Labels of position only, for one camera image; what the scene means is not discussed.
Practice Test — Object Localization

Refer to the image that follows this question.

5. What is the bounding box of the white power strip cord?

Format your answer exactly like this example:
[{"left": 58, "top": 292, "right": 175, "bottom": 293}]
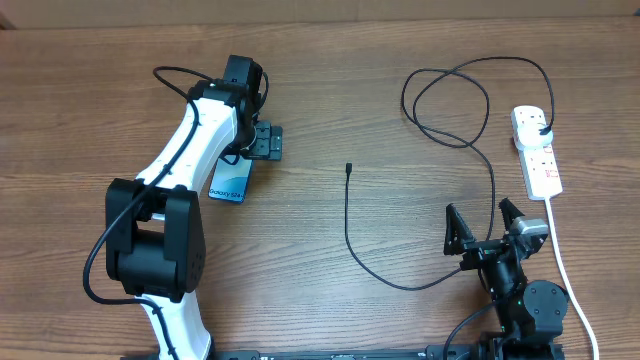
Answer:
[{"left": 543, "top": 197, "right": 601, "bottom": 360}]

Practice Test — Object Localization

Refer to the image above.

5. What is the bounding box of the Galaxy S24+ smartphone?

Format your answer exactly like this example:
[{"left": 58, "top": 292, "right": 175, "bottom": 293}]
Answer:
[{"left": 208, "top": 155, "right": 253, "bottom": 204}]

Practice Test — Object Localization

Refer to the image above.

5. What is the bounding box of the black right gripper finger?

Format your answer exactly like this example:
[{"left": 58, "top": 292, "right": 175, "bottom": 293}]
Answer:
[
  {"left": 443, "top": 204, "right": 475, "bottom": 256},
  {"left": 499, "top": 198, "right": 523, "bottom": 231}
]

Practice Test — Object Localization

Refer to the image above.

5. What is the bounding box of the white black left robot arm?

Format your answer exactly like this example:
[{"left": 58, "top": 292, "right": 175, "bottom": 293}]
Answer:
[{"left": 83, "top": 55, "right": 283, "bottom": 359}]

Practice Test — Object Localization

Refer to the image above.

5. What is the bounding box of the white power strip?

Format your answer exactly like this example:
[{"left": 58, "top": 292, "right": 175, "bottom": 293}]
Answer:
[{"left": 510, "top": 105, "right": 563, "bottom": 200}]

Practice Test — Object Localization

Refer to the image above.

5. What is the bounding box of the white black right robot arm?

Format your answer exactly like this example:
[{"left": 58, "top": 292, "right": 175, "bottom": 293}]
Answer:
[{"left": 442, "top": 198, "right": 569, "bottom": 359}]

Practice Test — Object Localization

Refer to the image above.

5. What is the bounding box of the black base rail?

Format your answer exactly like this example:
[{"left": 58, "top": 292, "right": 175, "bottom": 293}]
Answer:
[{"left": 119, "top": 342, "right": 566, "bottom": 360}]

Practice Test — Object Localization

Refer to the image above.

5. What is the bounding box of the white charger plug adapter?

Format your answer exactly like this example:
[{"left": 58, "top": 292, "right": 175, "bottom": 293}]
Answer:
[{"left": 513, "top": 122, "right": 554, "bottom": 151}]

